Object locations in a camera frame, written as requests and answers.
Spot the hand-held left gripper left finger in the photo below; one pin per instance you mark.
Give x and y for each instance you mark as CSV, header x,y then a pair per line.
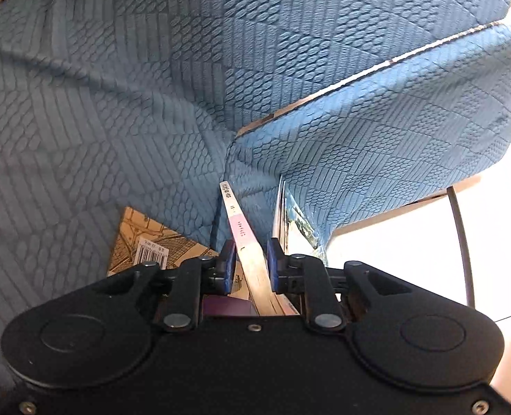
x,y
228,268

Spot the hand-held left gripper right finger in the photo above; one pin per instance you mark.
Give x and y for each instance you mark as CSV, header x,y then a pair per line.
x,y
274,268

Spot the orange and white book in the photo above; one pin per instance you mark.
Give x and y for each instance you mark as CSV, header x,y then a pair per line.
x,y
249,250

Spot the purple book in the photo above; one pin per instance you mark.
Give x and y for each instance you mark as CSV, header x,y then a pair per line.
x,y
227,306

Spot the photo cover notebook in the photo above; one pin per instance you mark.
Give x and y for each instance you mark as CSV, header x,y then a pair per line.
x,y
280,220
305,229

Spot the tan illustrated book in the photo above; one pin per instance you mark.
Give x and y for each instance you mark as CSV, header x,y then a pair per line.
x,y
160,244

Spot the blue textured sofa cover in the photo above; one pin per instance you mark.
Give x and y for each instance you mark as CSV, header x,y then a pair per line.
x,y
195,95

